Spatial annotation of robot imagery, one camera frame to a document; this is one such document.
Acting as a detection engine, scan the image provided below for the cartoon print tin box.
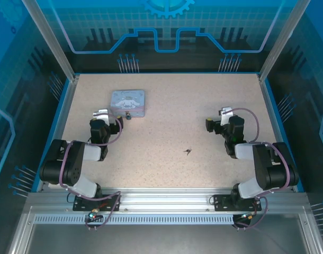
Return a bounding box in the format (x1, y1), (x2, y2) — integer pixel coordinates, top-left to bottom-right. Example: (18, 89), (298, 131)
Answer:
(110, 89), (147, 119)

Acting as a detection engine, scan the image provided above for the blue table side rim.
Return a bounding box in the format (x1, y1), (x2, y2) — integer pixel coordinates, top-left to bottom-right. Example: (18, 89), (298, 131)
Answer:
(31, 75), (77, 193)
(259, 75), (306, 193)

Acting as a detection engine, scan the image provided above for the small led circuit board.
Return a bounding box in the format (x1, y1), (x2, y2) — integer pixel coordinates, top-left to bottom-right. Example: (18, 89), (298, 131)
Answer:
(88, 208), (103, 222)
(240, 211), (258, 222)

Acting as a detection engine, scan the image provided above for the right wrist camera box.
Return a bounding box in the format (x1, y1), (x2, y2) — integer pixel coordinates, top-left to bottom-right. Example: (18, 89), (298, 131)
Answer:
(218, 107), (235, 126)

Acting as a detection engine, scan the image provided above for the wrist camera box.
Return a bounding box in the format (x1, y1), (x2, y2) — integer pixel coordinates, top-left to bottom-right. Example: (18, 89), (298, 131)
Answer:
(92, 108), (111, 124)
(218, 107), (235, 126)

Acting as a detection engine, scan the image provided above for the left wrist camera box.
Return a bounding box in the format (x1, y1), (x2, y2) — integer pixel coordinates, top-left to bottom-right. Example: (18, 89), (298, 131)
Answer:
(92, 108), (111, 124)

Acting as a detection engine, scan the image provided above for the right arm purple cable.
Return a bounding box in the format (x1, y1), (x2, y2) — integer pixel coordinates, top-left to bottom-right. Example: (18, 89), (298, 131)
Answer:
(223, 107), (293, 231)

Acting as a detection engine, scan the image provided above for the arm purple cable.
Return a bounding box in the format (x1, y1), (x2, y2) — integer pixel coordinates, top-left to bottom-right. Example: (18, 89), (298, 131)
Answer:
(223, 107), (293, 231)
(58, 112), (122, 231)

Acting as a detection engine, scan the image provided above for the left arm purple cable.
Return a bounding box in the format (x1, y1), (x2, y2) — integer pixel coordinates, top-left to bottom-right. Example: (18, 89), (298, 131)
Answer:
(58, 112), (122, 231)

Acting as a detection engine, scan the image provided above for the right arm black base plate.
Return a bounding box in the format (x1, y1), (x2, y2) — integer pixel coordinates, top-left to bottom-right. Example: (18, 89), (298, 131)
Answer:
(213, 194), (263, 212)

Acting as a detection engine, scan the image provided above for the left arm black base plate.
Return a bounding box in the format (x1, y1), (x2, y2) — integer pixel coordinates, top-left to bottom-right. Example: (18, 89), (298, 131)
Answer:
(73, 194), (122, 212)

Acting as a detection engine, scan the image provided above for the aluminium mounting rail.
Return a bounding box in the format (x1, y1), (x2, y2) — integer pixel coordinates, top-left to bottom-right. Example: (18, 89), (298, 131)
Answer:
(26, 188), (310, 215)

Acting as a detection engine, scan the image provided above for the grey slotted cable duct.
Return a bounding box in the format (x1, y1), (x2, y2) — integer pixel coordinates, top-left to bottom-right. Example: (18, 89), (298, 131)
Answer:
(34, 214), (235, 225)

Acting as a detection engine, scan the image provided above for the aluminium frame post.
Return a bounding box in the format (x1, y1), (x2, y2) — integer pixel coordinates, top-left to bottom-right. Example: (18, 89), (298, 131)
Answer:
(21, 0), (80, 81)
(258, 0), (310, 81)

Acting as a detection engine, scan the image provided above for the metal tray frame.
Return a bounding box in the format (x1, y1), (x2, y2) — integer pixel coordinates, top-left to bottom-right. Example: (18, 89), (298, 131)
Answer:
(7, 206), (322, 254)

